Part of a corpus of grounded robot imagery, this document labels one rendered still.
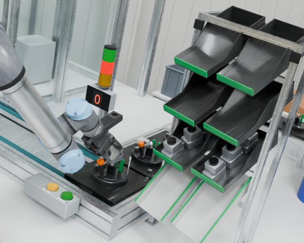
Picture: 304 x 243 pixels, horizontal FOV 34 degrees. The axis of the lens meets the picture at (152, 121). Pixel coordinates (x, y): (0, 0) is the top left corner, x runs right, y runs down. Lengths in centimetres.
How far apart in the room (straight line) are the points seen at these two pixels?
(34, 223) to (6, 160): 33
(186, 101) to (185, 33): 366
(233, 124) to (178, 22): 370
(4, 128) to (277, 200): 126
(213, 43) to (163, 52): 360
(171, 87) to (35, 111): 258
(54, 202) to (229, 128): 66
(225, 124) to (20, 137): 101
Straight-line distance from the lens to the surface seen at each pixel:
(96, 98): 196
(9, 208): 185
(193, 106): 158
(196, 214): 166
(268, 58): 155
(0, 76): 126
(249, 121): 154
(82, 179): 185
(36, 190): 180
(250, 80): 146
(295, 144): 277
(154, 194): 172
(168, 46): 520
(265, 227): 207
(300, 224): 219
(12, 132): 224
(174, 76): 382
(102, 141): 170
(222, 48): 158
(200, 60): 153
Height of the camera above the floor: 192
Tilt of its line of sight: 23 degrees down
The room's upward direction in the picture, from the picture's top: 13 degrees clockwise
